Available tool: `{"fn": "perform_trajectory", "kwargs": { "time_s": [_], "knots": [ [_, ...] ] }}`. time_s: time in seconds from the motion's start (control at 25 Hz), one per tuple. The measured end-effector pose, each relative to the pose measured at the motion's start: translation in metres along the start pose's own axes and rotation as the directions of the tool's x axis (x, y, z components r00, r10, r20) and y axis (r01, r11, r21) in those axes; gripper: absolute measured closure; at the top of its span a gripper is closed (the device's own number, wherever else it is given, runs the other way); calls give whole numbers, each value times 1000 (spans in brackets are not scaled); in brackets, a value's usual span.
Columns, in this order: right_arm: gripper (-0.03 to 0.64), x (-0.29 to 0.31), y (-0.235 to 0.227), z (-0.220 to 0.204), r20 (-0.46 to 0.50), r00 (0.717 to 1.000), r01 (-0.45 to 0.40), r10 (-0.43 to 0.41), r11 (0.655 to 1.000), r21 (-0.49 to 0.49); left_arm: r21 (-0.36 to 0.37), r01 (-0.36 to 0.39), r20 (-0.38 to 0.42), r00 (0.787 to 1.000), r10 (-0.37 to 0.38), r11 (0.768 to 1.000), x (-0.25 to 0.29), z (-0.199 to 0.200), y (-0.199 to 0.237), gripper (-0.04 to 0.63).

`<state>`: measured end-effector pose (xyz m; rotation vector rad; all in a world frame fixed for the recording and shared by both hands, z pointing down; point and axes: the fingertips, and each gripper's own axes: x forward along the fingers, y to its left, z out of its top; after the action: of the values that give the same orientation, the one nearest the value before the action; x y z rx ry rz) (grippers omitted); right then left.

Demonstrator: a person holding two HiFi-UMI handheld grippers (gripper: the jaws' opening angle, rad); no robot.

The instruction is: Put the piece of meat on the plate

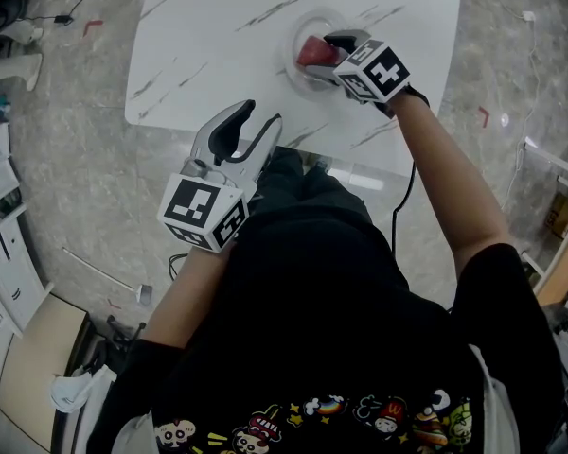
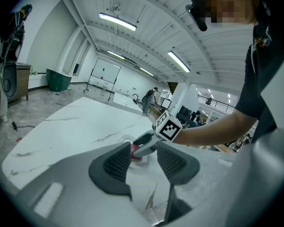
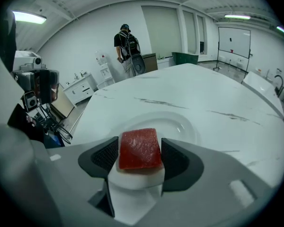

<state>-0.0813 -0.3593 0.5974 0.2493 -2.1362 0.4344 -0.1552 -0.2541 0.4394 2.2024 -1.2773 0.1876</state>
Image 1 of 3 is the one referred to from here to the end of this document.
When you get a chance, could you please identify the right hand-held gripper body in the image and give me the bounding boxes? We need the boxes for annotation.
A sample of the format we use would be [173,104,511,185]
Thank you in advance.
[333,39,412,120]

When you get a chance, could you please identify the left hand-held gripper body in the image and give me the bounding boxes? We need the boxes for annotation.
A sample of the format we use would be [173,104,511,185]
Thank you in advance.
[156,151,261,253]

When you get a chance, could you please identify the red object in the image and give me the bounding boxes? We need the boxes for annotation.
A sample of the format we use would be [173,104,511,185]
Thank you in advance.
[295,35,345,70]

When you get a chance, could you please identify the person's right forearm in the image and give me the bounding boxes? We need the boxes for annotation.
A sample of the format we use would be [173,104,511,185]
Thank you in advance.
[388,93,510,273]

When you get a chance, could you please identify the person's left forearm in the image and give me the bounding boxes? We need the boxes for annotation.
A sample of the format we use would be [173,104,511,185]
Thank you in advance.
[141,246,240,349]

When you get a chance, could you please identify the person's black trousers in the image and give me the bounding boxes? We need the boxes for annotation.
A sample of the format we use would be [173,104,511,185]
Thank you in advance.
[250,147,375,229]

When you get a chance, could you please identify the white marble table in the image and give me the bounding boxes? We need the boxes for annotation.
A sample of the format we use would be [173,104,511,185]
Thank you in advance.
[124,0,464,178]

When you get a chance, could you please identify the black office chair base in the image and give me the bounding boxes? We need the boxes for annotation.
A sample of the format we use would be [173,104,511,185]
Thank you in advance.
[82,314,148,373]

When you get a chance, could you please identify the dark round jar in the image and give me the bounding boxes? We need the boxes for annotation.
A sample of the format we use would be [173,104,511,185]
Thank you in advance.
[0,187,23,219]

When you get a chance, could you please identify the person's black printed shirt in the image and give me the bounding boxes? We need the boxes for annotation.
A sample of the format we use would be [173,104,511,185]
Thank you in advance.
[87,205,564,454]

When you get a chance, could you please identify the white drawer cabinet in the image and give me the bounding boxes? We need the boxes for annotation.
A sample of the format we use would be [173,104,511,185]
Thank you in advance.
[0,203,56,339]

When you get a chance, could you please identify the beige wooden desk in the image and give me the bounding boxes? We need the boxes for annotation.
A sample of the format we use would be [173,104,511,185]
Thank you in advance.
[0,293,94,453]

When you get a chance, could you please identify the crumpled white cloth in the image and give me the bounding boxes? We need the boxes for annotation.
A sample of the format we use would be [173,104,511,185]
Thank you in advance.
[49,364,119,414]

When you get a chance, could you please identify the cardboard box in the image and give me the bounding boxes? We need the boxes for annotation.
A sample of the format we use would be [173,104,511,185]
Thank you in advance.
[543,191,568,240]

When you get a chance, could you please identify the brown wooden shelf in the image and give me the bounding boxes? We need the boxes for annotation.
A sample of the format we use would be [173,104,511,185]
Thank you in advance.
[532,205,568,309]

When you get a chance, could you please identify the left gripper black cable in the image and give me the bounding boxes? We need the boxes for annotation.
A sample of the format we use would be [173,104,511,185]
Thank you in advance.
[169,253,189,282]

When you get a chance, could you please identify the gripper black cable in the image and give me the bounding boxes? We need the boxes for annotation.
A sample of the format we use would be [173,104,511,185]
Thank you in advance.
[169,253,189,282]
[390,161,417,259]

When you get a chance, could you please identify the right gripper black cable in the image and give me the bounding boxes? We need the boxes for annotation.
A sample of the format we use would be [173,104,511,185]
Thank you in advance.
[390,161,417,259]

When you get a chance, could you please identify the long white cable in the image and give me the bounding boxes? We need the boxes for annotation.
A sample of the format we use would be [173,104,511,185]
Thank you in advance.
[489,0,543,212]

